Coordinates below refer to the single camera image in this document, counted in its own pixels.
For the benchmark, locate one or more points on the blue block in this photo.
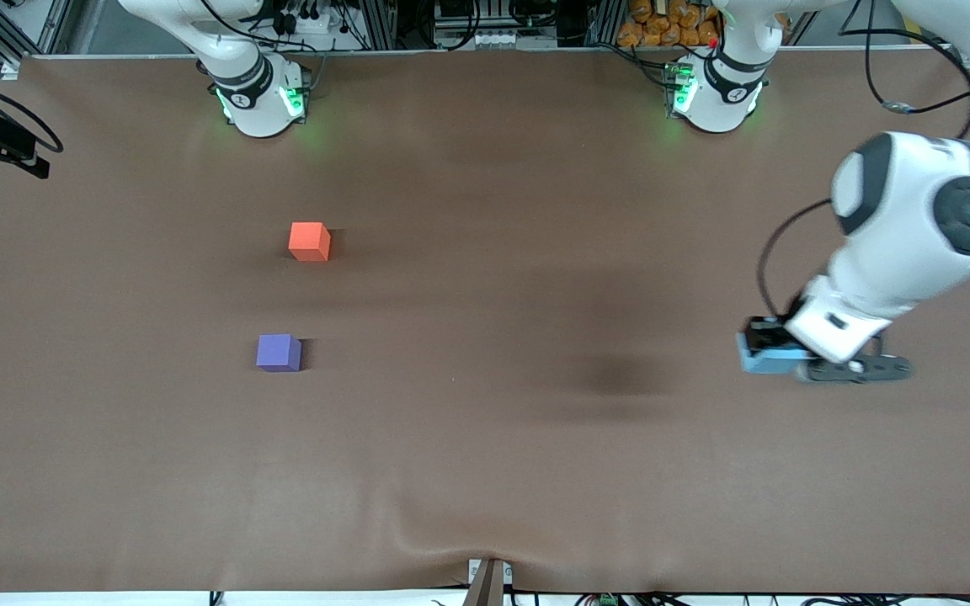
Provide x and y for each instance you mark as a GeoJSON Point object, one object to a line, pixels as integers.
{"type": "Point", "coordinates": [767, 364]}

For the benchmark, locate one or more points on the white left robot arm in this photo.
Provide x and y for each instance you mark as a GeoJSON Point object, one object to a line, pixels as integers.
{"type": "Point", "coordinates": [914, 227]}

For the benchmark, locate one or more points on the orange block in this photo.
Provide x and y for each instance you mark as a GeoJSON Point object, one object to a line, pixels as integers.
{"type": "Point", "coordinates": [309, 241]}

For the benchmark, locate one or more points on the purple block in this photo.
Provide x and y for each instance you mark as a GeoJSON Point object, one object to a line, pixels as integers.
{"type": "Point", "coordinates": [278, 353]}

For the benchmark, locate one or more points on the brown table cover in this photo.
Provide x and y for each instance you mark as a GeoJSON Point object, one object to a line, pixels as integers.
{"type": "Point", "coordinates": [485, 421]}

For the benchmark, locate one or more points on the green terminal connector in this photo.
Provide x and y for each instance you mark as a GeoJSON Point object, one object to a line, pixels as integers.
{"type": "Point", "coordinates": [607, 600]}

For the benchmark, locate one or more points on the orange mesh bag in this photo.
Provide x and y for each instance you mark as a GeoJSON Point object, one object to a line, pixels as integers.
{"type": "Point", "coordinates": [662, 25]}

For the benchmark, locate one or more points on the power strip with black plugs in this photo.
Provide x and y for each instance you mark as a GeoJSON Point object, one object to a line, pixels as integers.
{"type": "Point", "coordinates": [308, 18]}

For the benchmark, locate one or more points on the white power strip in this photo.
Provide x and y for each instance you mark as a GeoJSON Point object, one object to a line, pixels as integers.
{"type": "Point", "coordinates": [493, 39]}

